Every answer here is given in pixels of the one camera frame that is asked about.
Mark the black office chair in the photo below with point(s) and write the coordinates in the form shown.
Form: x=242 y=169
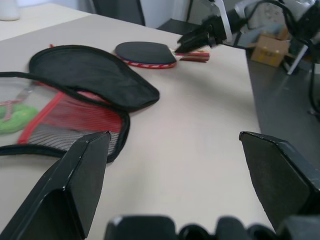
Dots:
x=117 y=10

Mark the brown cardboard box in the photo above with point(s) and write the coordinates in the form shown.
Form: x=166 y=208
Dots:
x=271 y=50

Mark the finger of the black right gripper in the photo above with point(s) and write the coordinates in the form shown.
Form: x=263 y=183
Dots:
x=193 y=36
x=191 y=48

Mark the black red paddle case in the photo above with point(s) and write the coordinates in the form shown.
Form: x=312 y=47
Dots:
x=95 y=75

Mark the white side table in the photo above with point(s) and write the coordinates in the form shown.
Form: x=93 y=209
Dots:
x=37 y=22

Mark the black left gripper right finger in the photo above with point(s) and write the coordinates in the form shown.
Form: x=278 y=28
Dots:
x=277 y=180

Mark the black rubber table tennis paddle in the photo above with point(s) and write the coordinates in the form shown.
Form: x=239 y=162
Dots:
x=147 y=53

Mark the white plastic container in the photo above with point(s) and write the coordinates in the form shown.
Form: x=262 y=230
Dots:
x=8 y=10

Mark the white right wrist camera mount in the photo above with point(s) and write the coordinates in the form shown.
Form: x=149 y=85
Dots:
x=223 y=17

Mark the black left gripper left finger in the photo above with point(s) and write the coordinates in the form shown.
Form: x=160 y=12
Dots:
x=62 y=185

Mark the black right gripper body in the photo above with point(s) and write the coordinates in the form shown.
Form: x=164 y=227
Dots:
x=216 y=28

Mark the black chair seat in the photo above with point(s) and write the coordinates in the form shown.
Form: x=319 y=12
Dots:
x=177 y=26

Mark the white metal table leg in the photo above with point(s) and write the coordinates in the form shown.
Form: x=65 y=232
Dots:
x=298 y=60

